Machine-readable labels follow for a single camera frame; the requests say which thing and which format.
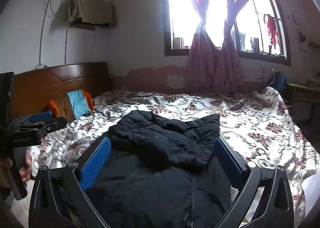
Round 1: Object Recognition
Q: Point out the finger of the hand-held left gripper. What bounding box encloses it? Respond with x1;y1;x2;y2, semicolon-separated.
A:
21;111;54;123
37;116;68;138

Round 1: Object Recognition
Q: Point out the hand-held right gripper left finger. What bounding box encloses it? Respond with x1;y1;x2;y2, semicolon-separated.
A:
28;136;112;228

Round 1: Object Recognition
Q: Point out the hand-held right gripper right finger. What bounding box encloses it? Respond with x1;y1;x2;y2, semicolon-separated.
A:
214;137;295;228

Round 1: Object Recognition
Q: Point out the black padded jacket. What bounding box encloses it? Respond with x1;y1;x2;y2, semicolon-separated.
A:
85;110;240;228

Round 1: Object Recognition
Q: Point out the person's left hand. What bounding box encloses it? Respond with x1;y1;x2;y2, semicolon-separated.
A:
19;150;33;183

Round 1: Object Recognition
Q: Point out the orange brown blue pillow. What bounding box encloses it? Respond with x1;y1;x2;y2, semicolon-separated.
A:
47;89;95;122

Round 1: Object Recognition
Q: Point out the wooden headboard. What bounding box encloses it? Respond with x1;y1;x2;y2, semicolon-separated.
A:
11;62;112;118

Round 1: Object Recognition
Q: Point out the floral bed quilt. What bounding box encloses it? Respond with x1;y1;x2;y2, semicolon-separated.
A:
25;86;320;228

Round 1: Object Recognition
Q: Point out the cream fleece blanket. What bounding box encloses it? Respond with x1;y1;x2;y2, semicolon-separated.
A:
10;180;35;228

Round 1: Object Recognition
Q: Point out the white cloth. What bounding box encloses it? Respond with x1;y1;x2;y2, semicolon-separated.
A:
301;175;320;218

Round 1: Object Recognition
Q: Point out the blue backpack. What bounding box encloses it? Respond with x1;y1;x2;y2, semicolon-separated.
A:
266;70;287;93

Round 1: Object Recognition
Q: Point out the wooden side table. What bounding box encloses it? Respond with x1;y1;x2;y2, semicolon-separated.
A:
285;81;320;123

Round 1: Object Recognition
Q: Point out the red hanging cloth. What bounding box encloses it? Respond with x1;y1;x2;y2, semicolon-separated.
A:
264;14;278;49

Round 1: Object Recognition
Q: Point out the thin headboard cable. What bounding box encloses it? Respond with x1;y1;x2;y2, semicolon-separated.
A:
45;65;83;82

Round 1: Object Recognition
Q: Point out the white wall pipe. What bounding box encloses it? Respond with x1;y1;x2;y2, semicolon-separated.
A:
38;0;51;66
64;25;70;65

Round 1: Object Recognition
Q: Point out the thin hanging cable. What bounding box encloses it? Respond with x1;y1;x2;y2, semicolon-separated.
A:
91;25;98;63

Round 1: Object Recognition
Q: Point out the wooden wall shelf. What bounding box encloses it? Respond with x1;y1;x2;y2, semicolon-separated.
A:
69;22;95;30

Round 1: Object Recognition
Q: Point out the looped wall cable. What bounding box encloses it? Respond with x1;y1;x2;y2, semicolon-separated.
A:
49;0;70;15

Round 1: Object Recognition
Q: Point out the cloth-covered wall box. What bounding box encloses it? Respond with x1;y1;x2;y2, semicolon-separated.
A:
68;0;117;28

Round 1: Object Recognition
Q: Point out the dark window frame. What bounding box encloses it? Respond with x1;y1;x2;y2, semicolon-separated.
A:
160;0;292;67

